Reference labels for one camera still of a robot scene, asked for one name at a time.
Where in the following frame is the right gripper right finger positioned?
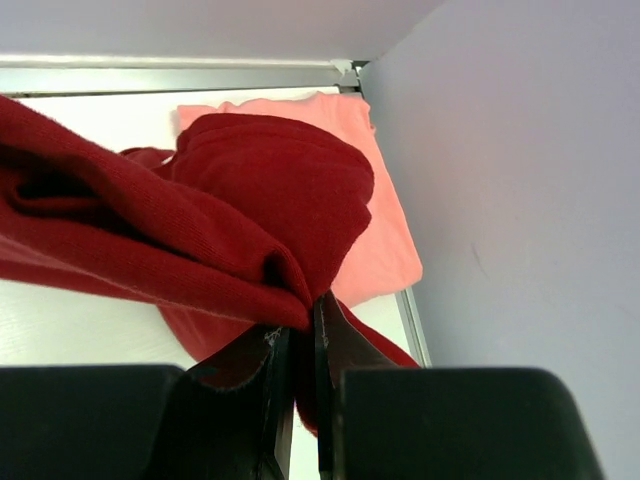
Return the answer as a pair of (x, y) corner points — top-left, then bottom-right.
(313, 294), (603, 479)

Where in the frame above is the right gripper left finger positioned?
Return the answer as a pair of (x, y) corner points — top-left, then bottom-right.
(1, 326), (293, 479)

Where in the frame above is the red t shirt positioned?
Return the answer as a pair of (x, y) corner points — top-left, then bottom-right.
(0, 94), (421, 436)

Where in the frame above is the pink folded t shirt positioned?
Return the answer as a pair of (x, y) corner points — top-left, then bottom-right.
(177, 92), (423, 307)

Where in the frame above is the aluminium frame rail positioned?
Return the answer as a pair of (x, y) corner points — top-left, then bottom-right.
(0, 53), (434, 369)

